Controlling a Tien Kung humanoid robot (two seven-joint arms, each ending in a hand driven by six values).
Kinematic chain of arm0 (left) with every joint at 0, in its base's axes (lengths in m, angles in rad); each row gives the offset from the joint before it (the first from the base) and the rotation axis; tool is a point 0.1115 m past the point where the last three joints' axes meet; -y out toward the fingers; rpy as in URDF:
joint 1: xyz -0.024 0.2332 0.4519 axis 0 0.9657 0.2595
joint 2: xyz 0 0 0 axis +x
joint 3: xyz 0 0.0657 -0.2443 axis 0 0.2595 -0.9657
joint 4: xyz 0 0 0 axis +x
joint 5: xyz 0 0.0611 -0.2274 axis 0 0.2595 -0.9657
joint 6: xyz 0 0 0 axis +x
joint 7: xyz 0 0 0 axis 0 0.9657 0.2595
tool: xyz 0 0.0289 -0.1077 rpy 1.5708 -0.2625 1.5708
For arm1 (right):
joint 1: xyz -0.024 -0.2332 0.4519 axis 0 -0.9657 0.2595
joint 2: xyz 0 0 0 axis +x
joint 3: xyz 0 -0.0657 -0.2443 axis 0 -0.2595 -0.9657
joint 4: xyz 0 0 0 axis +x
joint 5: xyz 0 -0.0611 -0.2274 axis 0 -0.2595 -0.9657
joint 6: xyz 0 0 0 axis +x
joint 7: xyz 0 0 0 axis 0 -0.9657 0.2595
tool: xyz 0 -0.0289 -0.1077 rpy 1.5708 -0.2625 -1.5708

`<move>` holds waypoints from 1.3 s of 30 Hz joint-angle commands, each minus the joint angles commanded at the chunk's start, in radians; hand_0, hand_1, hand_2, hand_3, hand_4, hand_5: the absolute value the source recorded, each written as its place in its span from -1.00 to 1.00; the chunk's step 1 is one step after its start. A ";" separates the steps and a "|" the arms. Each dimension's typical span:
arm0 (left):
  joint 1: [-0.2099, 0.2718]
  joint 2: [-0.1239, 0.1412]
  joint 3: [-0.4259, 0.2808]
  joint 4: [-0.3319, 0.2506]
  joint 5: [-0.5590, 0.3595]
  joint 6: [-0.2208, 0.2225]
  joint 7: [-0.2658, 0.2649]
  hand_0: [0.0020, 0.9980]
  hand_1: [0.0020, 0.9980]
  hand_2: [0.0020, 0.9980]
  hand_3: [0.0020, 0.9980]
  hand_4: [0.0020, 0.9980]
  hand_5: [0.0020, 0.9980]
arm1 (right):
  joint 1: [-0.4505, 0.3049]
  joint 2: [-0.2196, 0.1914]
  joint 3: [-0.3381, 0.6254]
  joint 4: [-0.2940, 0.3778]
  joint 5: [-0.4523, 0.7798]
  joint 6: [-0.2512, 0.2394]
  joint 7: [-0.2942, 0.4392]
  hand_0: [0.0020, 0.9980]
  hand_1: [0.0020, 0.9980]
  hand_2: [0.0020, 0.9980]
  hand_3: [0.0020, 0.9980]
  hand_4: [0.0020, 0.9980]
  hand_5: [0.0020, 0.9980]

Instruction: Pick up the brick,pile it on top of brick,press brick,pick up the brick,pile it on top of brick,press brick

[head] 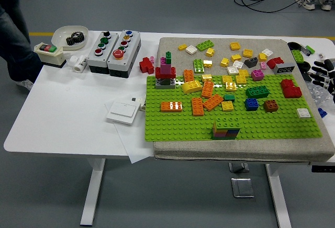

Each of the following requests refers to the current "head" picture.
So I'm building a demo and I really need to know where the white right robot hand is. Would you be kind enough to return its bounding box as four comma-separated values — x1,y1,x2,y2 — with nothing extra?
312,59,335,96

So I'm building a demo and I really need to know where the dark green long brick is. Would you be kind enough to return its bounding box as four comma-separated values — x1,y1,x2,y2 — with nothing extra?
245,85,270,99

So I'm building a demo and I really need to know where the blue square brick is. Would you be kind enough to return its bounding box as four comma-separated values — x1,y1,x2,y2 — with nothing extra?
244,98,260,111

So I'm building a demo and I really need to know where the lime green medium brick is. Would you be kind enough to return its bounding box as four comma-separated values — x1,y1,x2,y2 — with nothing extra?
193,59,206,74
291,49,305,63

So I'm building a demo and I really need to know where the large red stepped brick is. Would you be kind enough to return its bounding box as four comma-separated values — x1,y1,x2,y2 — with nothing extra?
281,78,303,99

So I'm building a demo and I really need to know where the grey brick with holes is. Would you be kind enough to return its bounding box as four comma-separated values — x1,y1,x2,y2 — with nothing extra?
273,62,296,75

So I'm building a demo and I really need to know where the brown square brick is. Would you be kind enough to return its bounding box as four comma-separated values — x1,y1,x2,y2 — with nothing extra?
263,99,279,113

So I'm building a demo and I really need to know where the magenta pink square brick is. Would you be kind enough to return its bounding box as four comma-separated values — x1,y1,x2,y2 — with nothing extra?
250,69,265,82

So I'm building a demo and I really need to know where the dark grey slope brick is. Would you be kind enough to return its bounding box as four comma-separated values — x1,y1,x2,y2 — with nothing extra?
244,57,259,69

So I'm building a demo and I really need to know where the multicolour brick stack lime top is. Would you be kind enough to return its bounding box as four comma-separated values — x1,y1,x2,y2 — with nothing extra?
211,116,241,140

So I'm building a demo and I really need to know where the orange long brick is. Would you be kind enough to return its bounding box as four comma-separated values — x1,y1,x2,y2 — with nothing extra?
191,97,205,117
203,94,225,111
160,101,183,113
200,81,215,99

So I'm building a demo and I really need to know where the lime green long brick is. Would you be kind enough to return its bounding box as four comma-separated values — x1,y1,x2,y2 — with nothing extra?
196,40,215,52

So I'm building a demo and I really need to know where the yellow curved brick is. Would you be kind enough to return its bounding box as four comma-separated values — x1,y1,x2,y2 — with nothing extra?
181,80,203,95

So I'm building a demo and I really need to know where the pink tall brick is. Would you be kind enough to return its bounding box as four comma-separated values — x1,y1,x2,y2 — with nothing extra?
160,57,172,74

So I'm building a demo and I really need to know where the grey arch brick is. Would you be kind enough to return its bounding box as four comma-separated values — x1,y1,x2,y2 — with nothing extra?
155,77,176,89

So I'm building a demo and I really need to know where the red wide brick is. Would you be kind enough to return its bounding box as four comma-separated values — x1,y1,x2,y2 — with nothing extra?
155,66,176,79

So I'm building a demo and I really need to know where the red cross-shaped brick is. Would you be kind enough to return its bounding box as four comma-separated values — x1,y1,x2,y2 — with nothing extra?
139,57,155,74

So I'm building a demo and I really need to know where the clear plastic bag of screws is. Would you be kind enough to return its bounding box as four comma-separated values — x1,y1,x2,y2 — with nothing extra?
306,81,335,109

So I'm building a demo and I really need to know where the silver metal clip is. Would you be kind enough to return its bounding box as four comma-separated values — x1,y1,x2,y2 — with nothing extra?
299,44,312,56

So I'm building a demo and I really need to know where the black table control panel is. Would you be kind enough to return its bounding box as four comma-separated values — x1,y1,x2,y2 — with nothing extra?
311,164,335,173

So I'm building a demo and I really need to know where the white table leg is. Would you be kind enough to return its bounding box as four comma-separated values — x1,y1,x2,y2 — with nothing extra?
80,158,107,226
264,164,292,228

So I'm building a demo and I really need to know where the metal floor socket box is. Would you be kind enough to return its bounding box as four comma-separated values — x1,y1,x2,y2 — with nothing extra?
230,177,255,199

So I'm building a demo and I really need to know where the grey-brown mat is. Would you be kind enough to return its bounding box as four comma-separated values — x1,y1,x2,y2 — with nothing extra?
153,37,335,166

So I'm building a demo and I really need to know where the lime green studded baseplate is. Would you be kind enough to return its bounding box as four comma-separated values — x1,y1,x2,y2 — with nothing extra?
144,73,323,142

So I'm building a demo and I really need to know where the grey emergency-stop control box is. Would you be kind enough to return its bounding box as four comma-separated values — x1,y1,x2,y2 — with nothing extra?
107,30,142,78

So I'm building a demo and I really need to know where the white paper sheet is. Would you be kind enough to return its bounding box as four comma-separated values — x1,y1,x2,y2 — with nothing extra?
104,99,155,165

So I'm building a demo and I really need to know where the grey four-button control box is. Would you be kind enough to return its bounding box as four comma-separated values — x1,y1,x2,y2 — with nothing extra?
87,31,120,75

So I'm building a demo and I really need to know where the white pipe tee fitting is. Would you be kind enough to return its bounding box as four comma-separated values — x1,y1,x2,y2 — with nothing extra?
69,54,88,73

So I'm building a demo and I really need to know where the black metal gear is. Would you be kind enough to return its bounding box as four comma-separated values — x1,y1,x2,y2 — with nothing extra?
72,31,85,43
65,35,79,46

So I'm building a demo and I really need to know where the white plastic bowl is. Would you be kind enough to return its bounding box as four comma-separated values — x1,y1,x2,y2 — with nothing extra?
51,25,89,51

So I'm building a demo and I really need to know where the white wall switch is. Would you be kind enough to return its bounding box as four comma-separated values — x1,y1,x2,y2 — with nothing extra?
106,101,138,126

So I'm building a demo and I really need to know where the beige red-green switch box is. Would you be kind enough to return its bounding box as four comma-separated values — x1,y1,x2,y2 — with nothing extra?
33,42,66,69

